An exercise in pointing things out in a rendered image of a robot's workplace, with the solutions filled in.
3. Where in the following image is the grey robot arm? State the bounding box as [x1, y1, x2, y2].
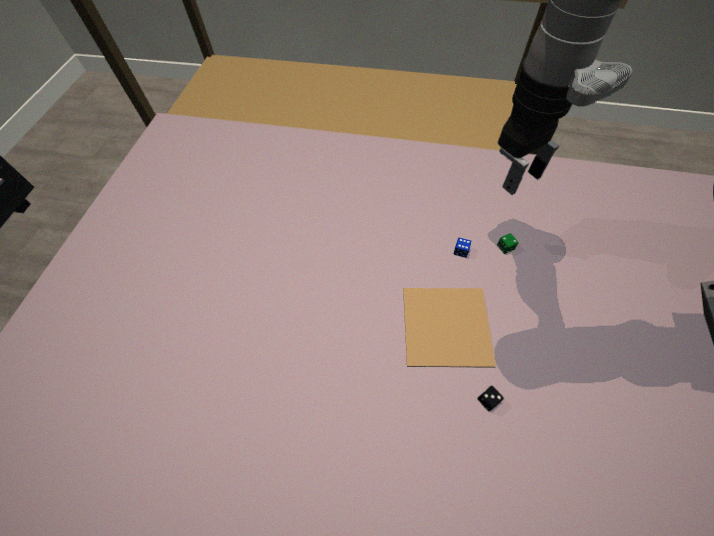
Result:
[542, 0, 622, 42]

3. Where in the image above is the tan flat mat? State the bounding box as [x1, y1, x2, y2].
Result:
[403, 288, 496, 367]

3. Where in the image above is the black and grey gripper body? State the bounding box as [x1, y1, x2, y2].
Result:
[498, 21, 633, 158]

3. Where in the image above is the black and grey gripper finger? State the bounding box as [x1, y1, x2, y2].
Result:
[528, 140, 559, 180]
[499, 148, 529, 195]

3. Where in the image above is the green die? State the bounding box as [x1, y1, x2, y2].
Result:
[497, 233, 519, 254]

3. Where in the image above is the blue die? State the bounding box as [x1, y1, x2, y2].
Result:
[453, 238, 472, 258]

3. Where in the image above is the black die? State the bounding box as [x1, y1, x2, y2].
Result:
[477, 385, 504, 411]

